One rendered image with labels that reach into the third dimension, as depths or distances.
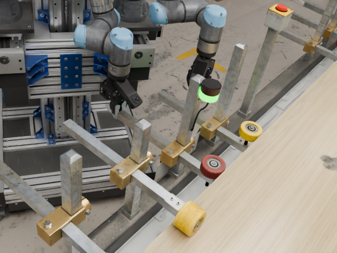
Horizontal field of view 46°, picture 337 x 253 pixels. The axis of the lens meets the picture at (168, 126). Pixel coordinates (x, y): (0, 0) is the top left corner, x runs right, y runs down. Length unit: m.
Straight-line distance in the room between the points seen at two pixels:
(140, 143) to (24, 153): 1.22
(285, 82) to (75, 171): 1.48
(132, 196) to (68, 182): 0.37
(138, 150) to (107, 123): 1.29
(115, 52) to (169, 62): 2.09
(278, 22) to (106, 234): 0.97
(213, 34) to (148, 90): 1.71
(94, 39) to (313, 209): 0.86
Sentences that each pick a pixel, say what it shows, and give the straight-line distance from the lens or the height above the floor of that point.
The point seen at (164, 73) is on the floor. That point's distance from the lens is 3.25.
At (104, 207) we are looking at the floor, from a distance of 2.26.
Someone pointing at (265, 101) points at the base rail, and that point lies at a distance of 2.00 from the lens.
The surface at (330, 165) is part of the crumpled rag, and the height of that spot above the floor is 0.91.
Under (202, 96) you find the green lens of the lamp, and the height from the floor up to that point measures 1.11.
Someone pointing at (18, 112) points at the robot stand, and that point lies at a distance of 2.47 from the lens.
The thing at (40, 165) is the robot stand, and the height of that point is 0.21.
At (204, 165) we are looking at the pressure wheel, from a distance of 1.29.
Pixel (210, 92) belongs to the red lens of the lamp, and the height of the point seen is 1.14.
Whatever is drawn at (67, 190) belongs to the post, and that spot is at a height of 1.06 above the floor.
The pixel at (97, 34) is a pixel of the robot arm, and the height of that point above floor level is 1.16.
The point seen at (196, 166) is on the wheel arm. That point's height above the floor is 0.86.
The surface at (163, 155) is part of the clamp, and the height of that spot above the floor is 0.85.
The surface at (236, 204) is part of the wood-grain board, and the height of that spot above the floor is 0.90.
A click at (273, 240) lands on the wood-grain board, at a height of 0.90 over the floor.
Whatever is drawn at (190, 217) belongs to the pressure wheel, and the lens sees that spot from 1.07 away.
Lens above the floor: 1.83
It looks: 41 degrees down
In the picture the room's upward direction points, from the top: 11 degrees clockwise
